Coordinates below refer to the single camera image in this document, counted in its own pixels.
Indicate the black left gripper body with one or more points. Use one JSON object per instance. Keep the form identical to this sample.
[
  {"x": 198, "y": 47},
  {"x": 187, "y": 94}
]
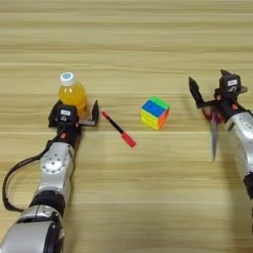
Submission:
[{"x": 70, "y": 133}]

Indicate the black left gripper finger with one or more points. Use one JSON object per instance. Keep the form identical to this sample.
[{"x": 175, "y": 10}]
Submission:
[
  {"x": 95, "y": 113},
  {"x": 52, "y": 115}
]

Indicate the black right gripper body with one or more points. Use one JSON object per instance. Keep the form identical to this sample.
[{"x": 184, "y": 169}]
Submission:
[{"x": 229, "y": 107}]

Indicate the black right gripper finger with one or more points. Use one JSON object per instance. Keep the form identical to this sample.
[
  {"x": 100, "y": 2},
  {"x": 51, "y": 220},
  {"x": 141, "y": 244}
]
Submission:
[
  {"x": 224, "y": 73},
  {"x": 196, "y": 92}
]

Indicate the orange juice bottle white cap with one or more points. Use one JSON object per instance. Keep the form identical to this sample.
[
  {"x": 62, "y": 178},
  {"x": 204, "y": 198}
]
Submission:
[{"x": 72, "y": 94}]

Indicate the red and black marker pen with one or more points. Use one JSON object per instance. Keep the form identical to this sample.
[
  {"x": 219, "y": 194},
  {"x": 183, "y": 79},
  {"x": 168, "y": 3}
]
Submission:
[{"x": 126, "y": 138}]

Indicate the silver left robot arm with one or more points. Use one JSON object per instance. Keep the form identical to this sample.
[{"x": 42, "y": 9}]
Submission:
[{"x": 52, "y": 164}]

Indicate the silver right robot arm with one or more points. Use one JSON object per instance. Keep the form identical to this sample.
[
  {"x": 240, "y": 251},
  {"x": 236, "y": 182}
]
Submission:
[{"x": 240, "y": 138}]

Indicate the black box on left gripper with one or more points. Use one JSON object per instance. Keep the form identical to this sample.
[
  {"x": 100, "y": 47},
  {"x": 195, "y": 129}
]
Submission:
[{"x": 66, "y": 115}]

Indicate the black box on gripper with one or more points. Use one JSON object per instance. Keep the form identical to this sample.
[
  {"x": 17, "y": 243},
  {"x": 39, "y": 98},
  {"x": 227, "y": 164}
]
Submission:
[
  {"x": 230, "y": 85},
  {"x": 66, "y": 115}
]

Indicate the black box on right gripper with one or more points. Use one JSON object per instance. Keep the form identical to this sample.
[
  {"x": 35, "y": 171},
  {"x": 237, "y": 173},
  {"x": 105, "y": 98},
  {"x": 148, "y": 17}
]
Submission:
[{"x": 230, "y": 85}]

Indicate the colourful puzzle cube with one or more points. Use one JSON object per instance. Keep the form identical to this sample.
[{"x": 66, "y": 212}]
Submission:
[{"x": 154, "y": 113}]

